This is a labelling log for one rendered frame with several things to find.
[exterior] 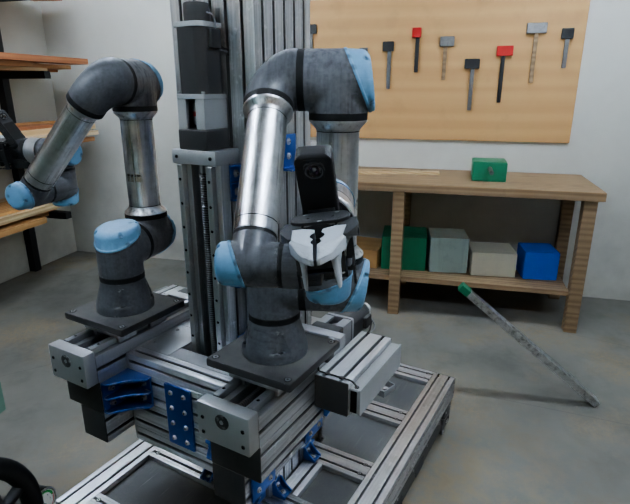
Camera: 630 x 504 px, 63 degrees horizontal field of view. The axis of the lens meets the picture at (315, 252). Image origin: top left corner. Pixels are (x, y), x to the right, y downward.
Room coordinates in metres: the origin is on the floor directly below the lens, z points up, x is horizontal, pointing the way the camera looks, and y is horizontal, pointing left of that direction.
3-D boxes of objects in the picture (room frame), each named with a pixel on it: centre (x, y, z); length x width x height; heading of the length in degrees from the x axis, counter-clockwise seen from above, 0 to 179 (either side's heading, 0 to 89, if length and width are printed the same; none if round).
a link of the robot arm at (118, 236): (1.31, 0.52, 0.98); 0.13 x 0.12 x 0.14; 165
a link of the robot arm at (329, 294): (0.79, -0.01, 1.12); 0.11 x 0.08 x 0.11; 86
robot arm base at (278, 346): (1.06, 0.09, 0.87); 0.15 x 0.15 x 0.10
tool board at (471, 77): (3.61, -0.67, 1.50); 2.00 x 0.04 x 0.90; 75
